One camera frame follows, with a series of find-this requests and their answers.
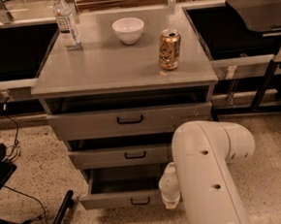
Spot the grey bottom drawer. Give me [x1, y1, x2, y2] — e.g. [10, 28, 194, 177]
[80, 163, 166, 209]

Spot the grey drawer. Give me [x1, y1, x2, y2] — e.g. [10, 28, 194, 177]
[47, 103, 212, 142]
[80, 163, 166, 209]
[68, 144, 172, 170]

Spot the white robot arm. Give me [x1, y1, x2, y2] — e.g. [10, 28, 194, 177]
[159, 121, 255, 224]

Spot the grey middle drawer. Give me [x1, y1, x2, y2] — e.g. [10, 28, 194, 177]
[68, 144, 172, 170]

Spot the grey top drawer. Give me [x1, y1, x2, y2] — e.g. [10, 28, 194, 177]
[47, 103, 212, 142]

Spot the grey drawer cabinet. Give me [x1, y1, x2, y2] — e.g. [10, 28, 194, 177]
[24, 1, 227, 191]

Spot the gold soda can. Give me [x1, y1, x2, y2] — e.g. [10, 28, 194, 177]
[158, 29, 181, 71]

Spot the white ceramic bowl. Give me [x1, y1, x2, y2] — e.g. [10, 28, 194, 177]
[112, 17, 144, 45]

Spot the black chair with stand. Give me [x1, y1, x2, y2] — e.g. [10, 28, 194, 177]
[212, 0, 281, 119]

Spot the clear plastic water bottle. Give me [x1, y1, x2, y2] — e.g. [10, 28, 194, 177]
[52, 0, 80, 50]

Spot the black cable on floor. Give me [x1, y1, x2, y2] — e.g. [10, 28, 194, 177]
[0, 179, 76, 224]

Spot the black wall cable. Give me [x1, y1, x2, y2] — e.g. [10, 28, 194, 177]
[0, 95, 22, 162]

